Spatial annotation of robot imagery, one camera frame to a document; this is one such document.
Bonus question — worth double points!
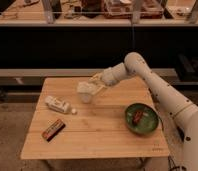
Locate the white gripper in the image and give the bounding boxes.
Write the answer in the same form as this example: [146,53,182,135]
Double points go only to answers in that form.
[89,67,118,96]

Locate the white sponge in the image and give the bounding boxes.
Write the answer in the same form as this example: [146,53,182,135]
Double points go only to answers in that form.
[77,82,97,94]

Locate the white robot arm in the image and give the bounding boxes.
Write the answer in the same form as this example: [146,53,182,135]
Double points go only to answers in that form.
[90,52,198,171]

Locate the translucent ceramic cup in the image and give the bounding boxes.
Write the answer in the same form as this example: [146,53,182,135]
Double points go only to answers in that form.
[79,92,93,103]

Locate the wooden table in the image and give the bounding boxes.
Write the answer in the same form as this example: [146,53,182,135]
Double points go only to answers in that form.
[21,77,169,159]

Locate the brown item in bowl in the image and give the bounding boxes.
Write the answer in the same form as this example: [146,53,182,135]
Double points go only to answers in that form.
[132,111,143,124]

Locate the green bowl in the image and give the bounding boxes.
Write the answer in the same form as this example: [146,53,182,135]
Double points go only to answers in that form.
[125,103,159,135]

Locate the orange brown candy bar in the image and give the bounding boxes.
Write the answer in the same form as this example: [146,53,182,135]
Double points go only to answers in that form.
[42,119,66,142]

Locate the long background shelf bench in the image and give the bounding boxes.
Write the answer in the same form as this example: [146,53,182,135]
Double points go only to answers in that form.
[0,0,198,86]

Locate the black cable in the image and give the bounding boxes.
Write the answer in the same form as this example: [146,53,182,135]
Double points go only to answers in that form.
[167,154,186,171]

